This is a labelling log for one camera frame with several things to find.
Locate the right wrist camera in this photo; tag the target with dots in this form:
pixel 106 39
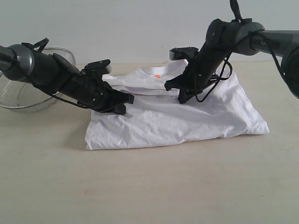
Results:
pixel 183 53

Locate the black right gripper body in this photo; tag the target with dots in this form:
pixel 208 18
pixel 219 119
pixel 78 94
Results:
pixel 200 74

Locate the metal wire mesh basket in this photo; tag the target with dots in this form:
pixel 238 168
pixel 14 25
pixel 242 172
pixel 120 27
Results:
pixel 32 93

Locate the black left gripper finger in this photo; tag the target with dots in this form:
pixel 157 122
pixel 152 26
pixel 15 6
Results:
pixel 117 109
pixel 119 97

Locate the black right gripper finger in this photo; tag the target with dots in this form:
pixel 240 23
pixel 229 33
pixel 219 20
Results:
pixel 184 96
pixel 175 83

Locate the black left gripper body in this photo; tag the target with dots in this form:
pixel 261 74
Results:
pixel 88 91

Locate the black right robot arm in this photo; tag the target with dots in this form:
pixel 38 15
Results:
pixel 243 37

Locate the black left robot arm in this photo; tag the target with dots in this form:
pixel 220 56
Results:
pixel 66 69

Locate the white t-shirt red print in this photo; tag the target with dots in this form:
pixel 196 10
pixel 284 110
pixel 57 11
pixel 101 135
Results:
pixel 156 118

